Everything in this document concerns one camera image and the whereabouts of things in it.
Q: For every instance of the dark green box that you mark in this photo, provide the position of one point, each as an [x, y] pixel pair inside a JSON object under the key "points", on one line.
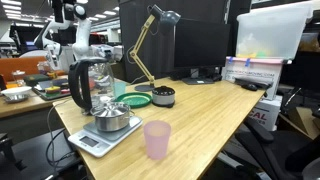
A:
{"points": [[36, 79]]}

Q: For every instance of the black office chair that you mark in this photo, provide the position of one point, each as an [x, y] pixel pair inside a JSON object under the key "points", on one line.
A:
{"points": [[266, 146]]}

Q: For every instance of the black computer monitor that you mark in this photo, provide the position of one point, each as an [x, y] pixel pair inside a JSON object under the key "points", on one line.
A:
{"points": [[201, 43]]}

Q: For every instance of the wooden desk lamp grey shade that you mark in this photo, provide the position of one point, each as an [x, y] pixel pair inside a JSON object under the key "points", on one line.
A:
{"points": [[141, 36]]}

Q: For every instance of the black keyboard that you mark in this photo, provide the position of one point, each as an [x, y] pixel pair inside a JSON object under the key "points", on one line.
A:
{"points": [[258, 83]]}

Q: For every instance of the round black and white container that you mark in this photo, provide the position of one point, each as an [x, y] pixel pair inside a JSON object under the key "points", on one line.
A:
{"points": [[163, 96]]}

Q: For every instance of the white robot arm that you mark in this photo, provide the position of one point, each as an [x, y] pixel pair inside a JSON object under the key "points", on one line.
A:
{"points": [[81, 36]]}

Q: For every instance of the orange sofa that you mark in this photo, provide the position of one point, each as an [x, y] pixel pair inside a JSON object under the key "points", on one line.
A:
{"points": [[18, 65]]}

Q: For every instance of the white digital kitchen scale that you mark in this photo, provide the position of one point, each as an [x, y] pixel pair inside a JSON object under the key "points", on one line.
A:
{"points": [[100, 141]]}

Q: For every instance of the pink plastic cup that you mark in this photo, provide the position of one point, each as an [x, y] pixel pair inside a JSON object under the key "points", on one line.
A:
{"points": [[157, 140]]}

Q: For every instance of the dark tray with sponges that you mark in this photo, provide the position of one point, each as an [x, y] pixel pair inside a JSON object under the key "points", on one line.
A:
{"points": [[50, 90]]}

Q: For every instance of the white bowl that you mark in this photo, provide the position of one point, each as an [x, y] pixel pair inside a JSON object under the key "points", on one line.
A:
{"points": [[16, 92]]}

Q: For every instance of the white cardboard box red print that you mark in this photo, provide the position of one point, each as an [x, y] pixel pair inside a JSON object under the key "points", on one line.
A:
{"points": [[266, 115]]}

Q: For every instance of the teal plastic cup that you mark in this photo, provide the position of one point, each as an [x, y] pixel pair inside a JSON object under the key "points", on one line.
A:
{"points": [[119, 89]]}

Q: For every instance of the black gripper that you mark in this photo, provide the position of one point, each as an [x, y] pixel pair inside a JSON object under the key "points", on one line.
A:
{"points": [[59, 10]]}

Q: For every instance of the black stool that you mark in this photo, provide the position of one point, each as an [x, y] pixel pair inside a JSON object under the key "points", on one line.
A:
{"points": [[36, 156]]}

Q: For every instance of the background computer monitor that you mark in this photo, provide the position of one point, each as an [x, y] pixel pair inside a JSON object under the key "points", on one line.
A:
{"points": [[25, 38]]}

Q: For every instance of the clear plastic storage bin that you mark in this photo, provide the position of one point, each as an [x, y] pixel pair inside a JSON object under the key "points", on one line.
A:
{"points": [[270, 33]]}

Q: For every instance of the green plastic plate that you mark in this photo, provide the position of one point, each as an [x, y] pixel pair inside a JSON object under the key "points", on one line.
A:
{"points": [[135, 99]]}

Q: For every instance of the glass jar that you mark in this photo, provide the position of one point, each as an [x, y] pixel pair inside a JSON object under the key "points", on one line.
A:
{"points": [[18, 77]]}

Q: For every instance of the black partition panel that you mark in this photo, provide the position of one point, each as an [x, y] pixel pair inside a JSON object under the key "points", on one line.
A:
{"points": [[146, 66]]}

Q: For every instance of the black computer mouse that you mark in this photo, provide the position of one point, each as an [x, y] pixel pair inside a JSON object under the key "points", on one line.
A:
{"points": [[249, 87]]}

